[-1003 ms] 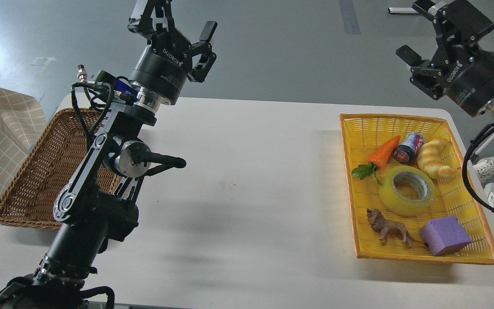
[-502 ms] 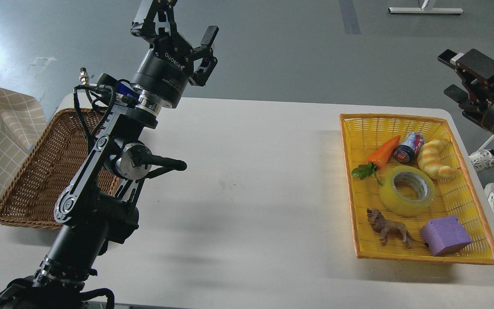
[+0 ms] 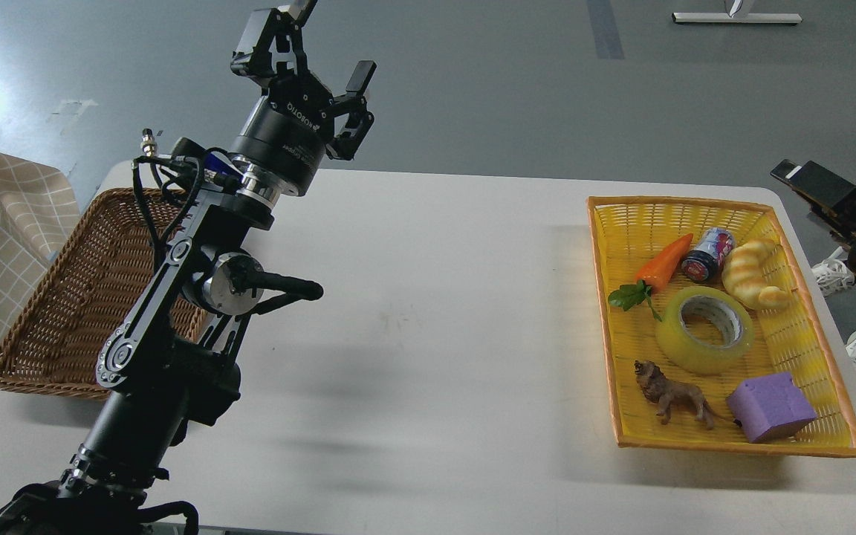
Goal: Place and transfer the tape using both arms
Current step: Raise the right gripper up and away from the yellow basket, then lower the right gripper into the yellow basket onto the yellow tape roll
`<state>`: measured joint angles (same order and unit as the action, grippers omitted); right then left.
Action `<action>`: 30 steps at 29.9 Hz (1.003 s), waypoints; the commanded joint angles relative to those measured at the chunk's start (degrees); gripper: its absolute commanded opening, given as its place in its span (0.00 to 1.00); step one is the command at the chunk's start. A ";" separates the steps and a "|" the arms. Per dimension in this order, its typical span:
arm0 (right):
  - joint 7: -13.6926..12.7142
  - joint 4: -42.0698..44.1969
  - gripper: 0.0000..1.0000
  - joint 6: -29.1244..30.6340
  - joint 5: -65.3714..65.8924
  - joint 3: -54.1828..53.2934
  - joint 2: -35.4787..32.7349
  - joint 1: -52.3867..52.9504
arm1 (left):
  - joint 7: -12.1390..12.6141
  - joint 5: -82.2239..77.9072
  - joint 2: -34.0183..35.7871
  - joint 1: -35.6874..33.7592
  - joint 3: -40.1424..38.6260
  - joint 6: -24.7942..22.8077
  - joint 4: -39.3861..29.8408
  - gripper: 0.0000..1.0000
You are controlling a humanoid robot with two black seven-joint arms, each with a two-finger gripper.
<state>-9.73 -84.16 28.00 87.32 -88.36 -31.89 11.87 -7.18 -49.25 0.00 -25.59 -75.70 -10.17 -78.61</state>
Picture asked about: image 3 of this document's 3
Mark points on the small drink can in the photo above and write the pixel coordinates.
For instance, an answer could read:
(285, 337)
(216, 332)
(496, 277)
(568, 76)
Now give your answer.
(705, 261)

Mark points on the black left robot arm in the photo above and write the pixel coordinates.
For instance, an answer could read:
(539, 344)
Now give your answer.
(172, 361)

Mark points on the orange toy carrot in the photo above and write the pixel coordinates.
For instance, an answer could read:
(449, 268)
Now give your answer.
(652, 278)

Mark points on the yellow plastic woven basket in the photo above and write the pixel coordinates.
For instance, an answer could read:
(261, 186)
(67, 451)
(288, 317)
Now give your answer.
(628, 231)

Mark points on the purple foam block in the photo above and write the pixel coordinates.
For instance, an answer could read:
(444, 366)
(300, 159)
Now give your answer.
(770, 407)

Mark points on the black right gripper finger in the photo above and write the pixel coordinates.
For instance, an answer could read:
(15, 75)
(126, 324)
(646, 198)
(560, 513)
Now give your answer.
(831, 197)

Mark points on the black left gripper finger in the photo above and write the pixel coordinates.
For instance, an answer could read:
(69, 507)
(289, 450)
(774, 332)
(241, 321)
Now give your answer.
(354, 105)
(271, 52)

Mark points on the white stand base bar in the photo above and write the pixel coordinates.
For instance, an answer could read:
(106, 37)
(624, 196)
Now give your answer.
(767, 19)

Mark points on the toy croissant bread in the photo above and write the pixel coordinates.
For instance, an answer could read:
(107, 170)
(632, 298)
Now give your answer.
(743, 276)

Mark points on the brown wicker basket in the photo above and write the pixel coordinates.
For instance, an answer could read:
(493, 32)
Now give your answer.
(52, 347)

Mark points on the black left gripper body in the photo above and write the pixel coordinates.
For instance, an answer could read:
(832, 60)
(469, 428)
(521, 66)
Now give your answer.
(285, 132)

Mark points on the yellow tape roll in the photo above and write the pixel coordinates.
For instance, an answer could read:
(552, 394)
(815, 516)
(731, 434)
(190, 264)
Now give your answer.
(704, 331)

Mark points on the brown toy lion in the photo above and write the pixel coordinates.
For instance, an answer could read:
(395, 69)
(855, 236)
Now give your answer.
(657, 388)

